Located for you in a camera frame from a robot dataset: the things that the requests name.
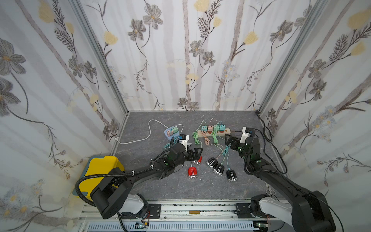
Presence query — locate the black shaver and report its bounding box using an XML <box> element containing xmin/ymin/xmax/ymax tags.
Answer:
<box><xmin>213</xmin><ymin>163</ymin><xmax>225</xmax><ymax>176</ymax></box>
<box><xmin>227</xmin><ymin>170</ymin><xmax>237</xmax><ymax>182</ymax></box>
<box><xmin>206</xmin><ymin>158</ymin><xmax>218</xmax><ymax>169</ymax></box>

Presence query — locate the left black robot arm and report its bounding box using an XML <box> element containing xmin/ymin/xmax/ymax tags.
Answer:
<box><xmin>75</xmin><ymin>143</ymin><xmax>203</xmax><ymax>219</ymax></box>

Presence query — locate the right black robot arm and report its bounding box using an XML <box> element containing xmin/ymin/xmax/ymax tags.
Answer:
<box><xmin>225</xmin><ymin>134</ymin><xmax>336</xmax><ymax>232</ymax></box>

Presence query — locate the blue round power cube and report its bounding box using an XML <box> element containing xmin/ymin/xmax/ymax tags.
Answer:
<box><xmin>164</xmin><ymin>126</ymin><xmax>180</xmax><ymax>141</ymax></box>

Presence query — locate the beige power strip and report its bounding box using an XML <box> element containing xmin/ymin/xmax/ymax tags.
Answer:
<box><xmin>197</xmin><ymin>127</ymin><xmax>234</xmax><ymax>137</ymax></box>

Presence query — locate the light green charger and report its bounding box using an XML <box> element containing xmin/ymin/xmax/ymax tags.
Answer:
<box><xmin>213</xmin><ymin>125</ymin><xmax>220</xmax><ymax>132</ymax></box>

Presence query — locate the pink charger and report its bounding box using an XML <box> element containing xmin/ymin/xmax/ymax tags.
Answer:
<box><xmin>207</xmin><ymin>125</ymin><xmax>214</xmax><ymax>133</ymax></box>

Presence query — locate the yellow lidded box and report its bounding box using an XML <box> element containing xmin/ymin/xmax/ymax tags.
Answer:
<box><xmin>79</xmin><ymin>156</ymin><xmax>125</xmax><ymax>201</ymax></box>

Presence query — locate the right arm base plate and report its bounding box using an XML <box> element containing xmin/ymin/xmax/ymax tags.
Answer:
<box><xmin>234</xmin><ymin>203</ymin><xmax>268</xmax><ymax>219</ymax></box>

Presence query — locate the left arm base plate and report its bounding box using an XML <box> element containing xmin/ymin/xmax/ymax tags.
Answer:
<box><xmin>120</xmin><ymin>204</ymin><xmax>161</xmax><ymax>220</ymax></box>

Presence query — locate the white power cube cable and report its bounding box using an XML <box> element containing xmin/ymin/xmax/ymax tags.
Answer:
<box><xmin>115</xmin><ymin>119</ymin><xmax>170</xmax><ymax>145</ymax></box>

